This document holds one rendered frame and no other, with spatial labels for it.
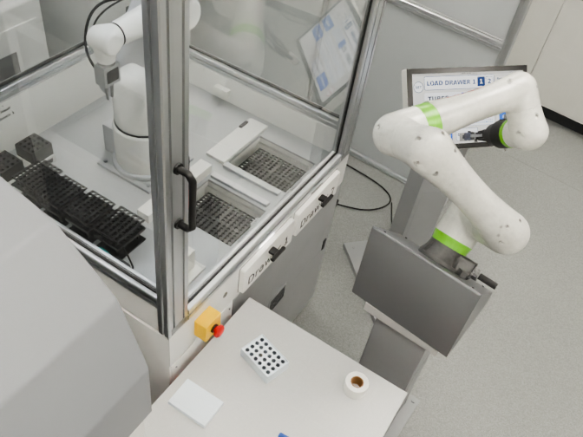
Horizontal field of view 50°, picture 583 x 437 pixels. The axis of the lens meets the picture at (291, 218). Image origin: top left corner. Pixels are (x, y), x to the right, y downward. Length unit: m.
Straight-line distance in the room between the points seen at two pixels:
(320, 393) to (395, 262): 0.45
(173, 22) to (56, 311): 0.51
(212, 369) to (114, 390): 0.92
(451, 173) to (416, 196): 1.15
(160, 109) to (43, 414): 0.56
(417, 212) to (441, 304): 0.99
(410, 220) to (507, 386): 0.86
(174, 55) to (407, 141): 0.70
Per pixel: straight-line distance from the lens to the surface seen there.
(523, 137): 1.96
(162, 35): 1.09
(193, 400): 1.82
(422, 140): 1.58
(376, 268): 1.97
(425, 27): 3.28
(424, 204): 2.82
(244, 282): 1.93
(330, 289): 3.09
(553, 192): 4.13
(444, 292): 1.88
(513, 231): 1.83
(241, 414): 1.83
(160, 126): 1.19
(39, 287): 0.90
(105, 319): 0.94
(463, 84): 2.51
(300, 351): 1.95
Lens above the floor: 2.39
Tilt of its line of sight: 45 degrees down
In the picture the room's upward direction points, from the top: 10 degrees clockwise
